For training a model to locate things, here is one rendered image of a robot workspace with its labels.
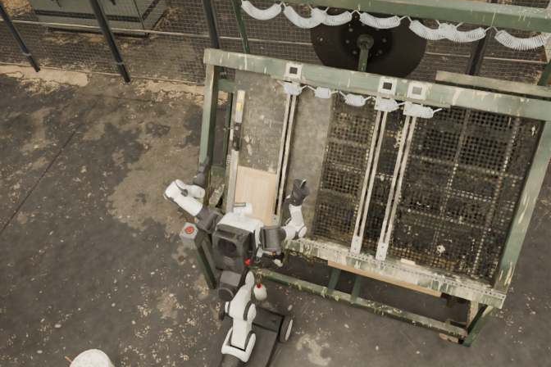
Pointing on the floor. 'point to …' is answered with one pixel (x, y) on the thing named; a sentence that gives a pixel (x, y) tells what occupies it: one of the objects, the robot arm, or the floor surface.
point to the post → (205, 268)
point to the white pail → (91, 360)
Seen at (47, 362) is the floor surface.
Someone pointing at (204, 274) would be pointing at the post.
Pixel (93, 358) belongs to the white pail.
